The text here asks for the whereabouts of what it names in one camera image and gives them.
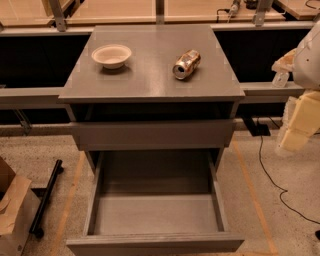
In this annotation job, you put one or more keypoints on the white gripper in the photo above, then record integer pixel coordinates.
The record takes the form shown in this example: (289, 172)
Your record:
(308, 65)

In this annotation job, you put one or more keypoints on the grey drawer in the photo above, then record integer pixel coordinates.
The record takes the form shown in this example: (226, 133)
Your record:
(158, 202)
(100, 136)

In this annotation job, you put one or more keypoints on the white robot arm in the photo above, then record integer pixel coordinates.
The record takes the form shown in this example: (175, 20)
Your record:
(303, 61)

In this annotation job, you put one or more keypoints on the grey top drawer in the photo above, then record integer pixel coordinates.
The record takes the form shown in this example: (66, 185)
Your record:
(100, 136)

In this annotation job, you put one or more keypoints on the grey drawer cabinet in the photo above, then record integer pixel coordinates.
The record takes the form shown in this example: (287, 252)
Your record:
(145, 89)

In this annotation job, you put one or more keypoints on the clear sanitizer bottle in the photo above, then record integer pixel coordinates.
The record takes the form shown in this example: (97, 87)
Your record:
(280, 79)

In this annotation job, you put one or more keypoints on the crushed soda can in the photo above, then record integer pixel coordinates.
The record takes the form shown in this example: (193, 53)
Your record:
(186, 64)

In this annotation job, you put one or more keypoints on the white paper bowl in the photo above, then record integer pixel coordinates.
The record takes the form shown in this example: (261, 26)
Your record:
(112, 56)

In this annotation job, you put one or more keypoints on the black metal bar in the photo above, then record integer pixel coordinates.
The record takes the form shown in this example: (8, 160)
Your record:
(44, 195)

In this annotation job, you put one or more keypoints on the cardboard box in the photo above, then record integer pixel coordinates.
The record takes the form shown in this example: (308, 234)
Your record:
(18, 206)

